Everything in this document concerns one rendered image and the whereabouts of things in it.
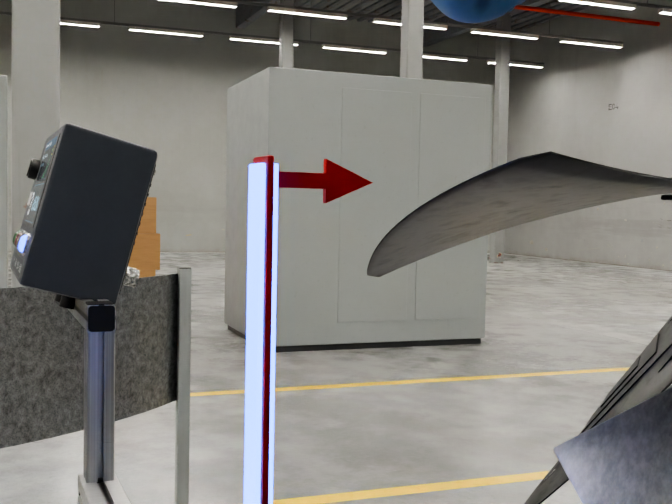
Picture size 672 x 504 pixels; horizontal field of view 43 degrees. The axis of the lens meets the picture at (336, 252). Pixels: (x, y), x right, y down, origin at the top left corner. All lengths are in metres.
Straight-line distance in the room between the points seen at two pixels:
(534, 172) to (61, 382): 2.03
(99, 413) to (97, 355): 0.07
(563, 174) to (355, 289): 6.55
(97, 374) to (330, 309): 5.99
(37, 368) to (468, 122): 5.59
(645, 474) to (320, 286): 6.34
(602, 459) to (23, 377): 1.87
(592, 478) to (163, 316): 2.15
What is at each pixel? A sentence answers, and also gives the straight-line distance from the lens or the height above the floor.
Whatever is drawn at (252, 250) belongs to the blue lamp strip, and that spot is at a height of 1.14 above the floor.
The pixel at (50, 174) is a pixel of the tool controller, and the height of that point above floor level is 1.20.
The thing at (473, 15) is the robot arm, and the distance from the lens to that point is 0.47.
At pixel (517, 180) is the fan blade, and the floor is 1.18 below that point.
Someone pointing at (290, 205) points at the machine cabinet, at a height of 1.17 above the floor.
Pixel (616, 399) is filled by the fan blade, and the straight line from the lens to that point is 0.77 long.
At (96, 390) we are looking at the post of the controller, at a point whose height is 0.96.
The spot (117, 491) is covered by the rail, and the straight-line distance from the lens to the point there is 0.97.
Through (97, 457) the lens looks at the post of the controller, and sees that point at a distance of 0.99.
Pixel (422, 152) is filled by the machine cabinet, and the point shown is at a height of 1.64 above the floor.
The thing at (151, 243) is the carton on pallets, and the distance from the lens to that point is 8.64.
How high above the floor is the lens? 1.17
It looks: 3 degrees down
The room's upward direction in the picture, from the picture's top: 1 degrees clockwise
